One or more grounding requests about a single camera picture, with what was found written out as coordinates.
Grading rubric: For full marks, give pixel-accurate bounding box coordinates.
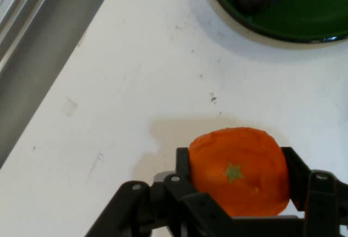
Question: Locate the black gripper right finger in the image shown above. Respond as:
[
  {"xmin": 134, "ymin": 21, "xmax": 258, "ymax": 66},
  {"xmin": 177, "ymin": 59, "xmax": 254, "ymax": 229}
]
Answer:
[{"xmin": 280, "ymin": 146, "xmax": 348, "ymax": 237}]

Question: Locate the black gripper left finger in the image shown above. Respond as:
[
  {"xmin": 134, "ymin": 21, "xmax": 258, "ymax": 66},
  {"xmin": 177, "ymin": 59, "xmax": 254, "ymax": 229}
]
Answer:
[{"xmin": 84, "ymin": 147, "xmax": 234, "ymax": 237}]

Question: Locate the orange toy tangerine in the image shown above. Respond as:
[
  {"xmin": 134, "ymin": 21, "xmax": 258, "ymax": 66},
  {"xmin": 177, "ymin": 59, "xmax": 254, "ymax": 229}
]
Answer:
[{"xmin": 188, "ymin": 127, "xmax": 289, "ymax": 217}]

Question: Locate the green round plate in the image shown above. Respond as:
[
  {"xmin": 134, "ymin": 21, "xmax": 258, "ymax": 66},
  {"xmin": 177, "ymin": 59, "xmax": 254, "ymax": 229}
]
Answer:
[{"xmin": 204, "ymin": 0, "xmax": 348, "ymax": 43}]

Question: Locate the grey metal rail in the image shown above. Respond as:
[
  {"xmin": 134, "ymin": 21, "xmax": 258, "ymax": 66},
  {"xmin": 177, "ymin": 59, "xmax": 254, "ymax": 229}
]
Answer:
[{"xmin": 0, "ymin": 0, "xmax": 120, "ymax": 169}]

